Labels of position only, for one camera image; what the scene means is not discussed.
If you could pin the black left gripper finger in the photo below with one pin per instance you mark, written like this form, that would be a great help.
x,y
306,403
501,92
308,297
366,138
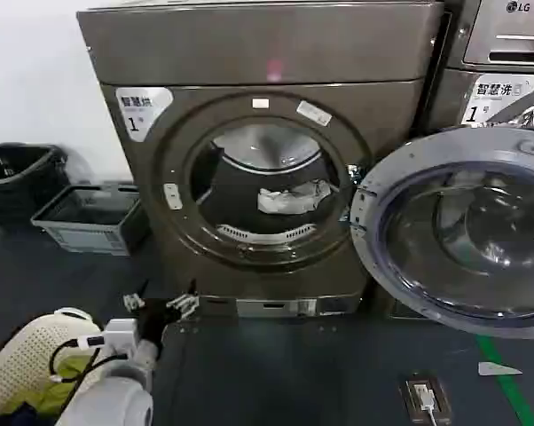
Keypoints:
x,y
134,302
183,305

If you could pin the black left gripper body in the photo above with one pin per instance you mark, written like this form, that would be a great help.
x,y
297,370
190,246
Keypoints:
x,y
154,319

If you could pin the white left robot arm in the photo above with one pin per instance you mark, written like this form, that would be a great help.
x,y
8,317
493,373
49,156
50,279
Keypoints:
x,y
116,395

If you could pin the grey plastic basket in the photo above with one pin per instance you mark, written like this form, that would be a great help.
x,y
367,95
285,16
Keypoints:
x,y
89,231

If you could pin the yellow-green garment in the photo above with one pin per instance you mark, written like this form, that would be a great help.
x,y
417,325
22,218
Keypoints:
x,y
65,377

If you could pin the white perforated laundry basket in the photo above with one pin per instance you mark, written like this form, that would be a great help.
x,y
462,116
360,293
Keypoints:
x,y
18,350

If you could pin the white cloth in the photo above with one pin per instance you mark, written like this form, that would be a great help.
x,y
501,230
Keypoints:
x,y
289,199

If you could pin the dark blue garment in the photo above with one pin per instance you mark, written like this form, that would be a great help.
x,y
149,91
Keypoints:
x,y
23,412

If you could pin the black plastic basket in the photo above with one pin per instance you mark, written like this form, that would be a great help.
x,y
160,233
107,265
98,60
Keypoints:
x,y
14,177

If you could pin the metal floor socket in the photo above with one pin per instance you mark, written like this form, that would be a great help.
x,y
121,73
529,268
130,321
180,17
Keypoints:
x,y
411,399

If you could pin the grey dryer with open drum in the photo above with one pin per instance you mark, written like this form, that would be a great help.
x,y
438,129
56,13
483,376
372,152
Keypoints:
x,y
267,53

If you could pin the round glass dryer door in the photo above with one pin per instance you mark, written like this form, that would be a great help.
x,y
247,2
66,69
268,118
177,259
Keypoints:
x,y
462,231

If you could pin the white floor sticker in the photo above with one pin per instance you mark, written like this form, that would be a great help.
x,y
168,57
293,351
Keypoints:
x,y
497,368

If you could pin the green floor tape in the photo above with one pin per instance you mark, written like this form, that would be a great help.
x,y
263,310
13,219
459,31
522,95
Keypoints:
x,y
511,390

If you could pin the grey stacked laundry machine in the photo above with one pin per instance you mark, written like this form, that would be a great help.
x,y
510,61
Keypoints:
x,y
497,44

